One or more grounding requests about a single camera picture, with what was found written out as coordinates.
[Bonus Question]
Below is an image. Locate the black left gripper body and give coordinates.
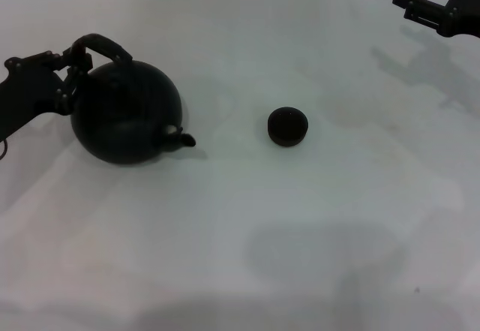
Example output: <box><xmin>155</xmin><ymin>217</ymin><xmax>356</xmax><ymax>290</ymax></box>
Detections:
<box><xmin>0</xmin><ymin>56</ymin><xmax>73</xmax><ymax>145</ymax></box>

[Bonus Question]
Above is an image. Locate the small dark teacup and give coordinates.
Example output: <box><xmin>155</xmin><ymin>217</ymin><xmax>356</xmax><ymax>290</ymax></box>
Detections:
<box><xmin>266</xmin><ymin>106</ymin><xmax>310</xmax><ymax>147</ymax></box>

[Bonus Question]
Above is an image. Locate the black round teapot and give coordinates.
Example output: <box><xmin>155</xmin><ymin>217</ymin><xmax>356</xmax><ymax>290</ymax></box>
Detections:
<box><xmin>70</xmin><ymin>33</ymin><xmax>197</xmax><ymax>166</ymax></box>

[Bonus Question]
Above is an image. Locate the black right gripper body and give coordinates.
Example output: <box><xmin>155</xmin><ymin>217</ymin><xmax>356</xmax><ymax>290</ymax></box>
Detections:
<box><xmin>436</xmin><ymin>0</ymin><xmax>480</xmax><ymax>40</ymax></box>

